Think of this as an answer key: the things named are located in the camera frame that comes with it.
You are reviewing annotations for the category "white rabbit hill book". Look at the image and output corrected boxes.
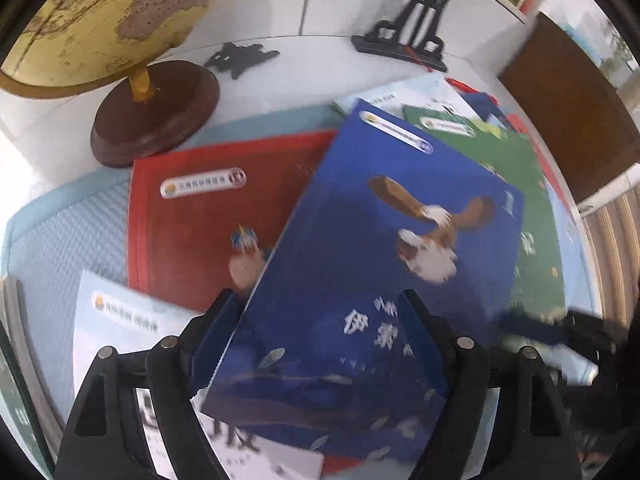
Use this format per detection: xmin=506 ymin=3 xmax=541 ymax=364
xmin=73 ymin=270 xmax=323 ymax=479

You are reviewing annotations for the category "green insect book 03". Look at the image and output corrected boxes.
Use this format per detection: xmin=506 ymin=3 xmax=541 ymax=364
xmin=402 ymin=105 xmax=565 ymax=318

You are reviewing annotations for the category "dark blue eagle book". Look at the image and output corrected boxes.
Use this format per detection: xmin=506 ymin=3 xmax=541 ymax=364
xmin=202 ymin=102 xmax=525 ymax=463

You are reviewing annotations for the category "teal mantis insect book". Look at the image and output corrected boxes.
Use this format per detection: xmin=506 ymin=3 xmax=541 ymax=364
xmin=1 ymin=280 xmax=54 ymax=479

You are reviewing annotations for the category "red fairy tale book 01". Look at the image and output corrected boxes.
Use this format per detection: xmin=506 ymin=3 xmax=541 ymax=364
xmin=127 ymin=130 xmax=335 ymax=312

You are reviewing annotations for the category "coral red book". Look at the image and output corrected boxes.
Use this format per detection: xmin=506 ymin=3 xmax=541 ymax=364
xmin=506 ymin=113 xmax=570 ymax=211

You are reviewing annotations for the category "dark wooden cabinet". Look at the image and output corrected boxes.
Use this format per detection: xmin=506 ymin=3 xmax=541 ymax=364
xmin=499 ymin=13 xmax=639 ymax=203

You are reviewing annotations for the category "potted plant in grey vase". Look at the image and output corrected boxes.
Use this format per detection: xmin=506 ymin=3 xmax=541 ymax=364
xmin=600 ymin=21 xmax=634 ymax=76

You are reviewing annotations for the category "small black metal ornament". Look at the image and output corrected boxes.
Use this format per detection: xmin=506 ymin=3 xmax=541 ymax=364
xmin=204 ymin=42 xmax=280 ymax=80

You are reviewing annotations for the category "round embroidered fan on stand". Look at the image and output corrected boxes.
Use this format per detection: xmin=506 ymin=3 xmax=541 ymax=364
xmin=352 ymin=0 xmax=450 ymax=73

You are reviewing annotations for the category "antique yellow desk globe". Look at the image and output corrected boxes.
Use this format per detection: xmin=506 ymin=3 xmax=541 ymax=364
xmin=1 ymin=0 xmax=220 ymax=168

